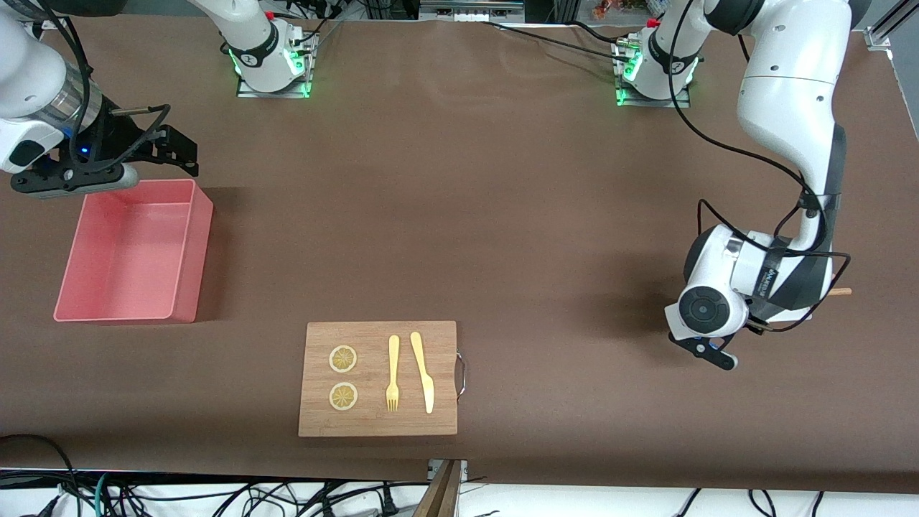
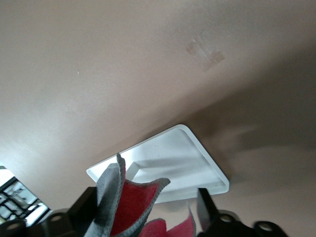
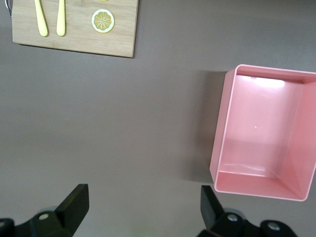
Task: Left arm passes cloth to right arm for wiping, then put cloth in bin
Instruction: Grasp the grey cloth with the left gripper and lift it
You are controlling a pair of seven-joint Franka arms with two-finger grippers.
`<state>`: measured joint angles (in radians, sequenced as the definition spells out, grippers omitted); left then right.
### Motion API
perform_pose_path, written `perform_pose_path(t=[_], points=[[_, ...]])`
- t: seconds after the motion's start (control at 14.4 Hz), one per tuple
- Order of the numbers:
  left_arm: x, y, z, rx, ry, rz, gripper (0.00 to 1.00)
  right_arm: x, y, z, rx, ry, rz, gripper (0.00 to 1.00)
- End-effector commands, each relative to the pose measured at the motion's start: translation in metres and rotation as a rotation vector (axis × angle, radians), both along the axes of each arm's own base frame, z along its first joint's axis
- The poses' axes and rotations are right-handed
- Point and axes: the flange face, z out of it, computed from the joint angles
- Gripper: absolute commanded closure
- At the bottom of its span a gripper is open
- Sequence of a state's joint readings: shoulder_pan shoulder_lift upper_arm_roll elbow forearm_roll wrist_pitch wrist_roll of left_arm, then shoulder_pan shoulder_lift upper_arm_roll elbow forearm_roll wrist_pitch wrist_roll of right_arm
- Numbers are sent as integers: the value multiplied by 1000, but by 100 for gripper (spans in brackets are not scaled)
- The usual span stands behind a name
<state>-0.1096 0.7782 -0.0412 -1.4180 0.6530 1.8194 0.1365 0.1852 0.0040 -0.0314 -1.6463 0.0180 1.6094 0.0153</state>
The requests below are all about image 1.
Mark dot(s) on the small orange object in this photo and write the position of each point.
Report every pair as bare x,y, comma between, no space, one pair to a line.
607,8

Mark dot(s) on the yellow plastic knife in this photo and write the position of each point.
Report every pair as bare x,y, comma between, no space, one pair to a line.
428,391

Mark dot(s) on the pink plastic bin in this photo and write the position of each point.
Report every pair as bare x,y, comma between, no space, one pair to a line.
122,258

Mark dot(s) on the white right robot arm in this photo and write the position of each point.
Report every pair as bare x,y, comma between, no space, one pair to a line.
21,79

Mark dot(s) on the aluminium corner profile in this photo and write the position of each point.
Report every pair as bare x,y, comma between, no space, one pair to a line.
879,32
49,26

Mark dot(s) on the aluminium frame bar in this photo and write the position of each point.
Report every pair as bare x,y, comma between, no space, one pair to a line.
467,13

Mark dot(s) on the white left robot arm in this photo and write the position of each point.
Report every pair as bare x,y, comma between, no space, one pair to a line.
790,72

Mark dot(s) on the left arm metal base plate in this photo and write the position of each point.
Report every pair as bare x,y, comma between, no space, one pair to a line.
678,103

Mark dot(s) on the small metal bracket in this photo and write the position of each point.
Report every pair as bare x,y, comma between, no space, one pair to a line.
464,470

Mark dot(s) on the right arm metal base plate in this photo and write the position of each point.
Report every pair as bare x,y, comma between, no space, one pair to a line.
248,92

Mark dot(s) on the yellow plastic fork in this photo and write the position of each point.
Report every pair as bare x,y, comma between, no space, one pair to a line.
393,352

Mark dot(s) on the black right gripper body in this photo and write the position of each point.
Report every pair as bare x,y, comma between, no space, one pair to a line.
120,136

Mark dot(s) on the wooden plank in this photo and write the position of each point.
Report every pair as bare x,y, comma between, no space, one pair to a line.
439,495

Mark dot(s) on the lemon slice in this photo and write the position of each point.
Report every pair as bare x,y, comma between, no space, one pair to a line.
343,359
343,396

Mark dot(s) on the wooden cutting board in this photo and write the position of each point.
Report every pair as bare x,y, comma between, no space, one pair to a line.
370,337

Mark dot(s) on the black power plug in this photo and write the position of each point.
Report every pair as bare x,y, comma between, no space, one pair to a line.
388,502

